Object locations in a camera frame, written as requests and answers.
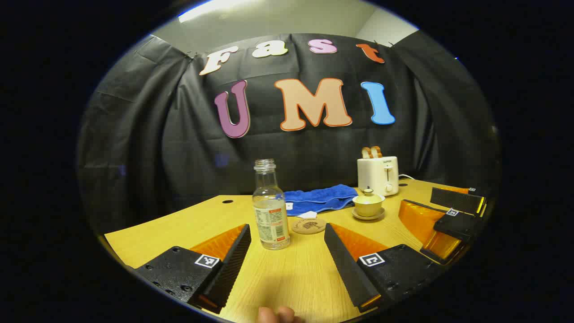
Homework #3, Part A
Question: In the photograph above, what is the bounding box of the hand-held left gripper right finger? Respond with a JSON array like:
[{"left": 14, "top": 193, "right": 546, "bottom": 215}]
[{"left": 323, "top": 223, "right": 445, "bottom": 314}]

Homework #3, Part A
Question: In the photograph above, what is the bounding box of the cream ceramic teacup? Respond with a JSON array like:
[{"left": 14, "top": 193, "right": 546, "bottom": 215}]
[{"left": 354, "top": 200, "right": 384, "bottom": 218}]

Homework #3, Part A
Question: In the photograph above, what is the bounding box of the black backdrop cloth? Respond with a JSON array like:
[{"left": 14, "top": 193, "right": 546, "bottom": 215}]
[{"left": 76, "top": 31, "right": 500, "bottom": 234}]

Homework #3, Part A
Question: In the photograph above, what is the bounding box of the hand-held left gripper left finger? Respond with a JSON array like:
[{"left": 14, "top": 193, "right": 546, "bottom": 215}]
[{"left": 134, "top": 223, "right": 252, "bottom": 314}]

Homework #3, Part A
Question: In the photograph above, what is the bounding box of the round cork coaster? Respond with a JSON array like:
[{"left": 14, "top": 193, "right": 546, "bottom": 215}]
[{"left": 291, "top": 218, "right": 326, "bottom": 235}]

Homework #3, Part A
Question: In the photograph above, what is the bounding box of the cream teacup lid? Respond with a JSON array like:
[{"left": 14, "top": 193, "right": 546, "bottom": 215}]
[{"left": 353, "top": 188, "right": 385, "bottom": 203}]

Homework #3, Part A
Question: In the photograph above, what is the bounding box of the blue towel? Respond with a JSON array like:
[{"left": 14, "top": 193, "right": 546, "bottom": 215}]
[{"left": 283, "top": 184, "right": 359, "bottom": 217}]

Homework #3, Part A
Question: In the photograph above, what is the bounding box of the white toaster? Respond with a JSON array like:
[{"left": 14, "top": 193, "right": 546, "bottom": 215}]
[{"left": 357, "top": 156, "right": 400, "bottom": 197}]

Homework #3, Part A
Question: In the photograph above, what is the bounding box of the clear plastic water bottle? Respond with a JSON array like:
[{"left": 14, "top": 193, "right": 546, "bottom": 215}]
[{"left": 252, "top": 159, "right": 291, "bottom": 250}]

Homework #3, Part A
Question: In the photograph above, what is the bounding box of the cream ceramic saucer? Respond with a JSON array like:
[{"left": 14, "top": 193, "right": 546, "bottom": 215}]
[{"left": 351, "top": 207, "right": 386, "bottom": 221}]

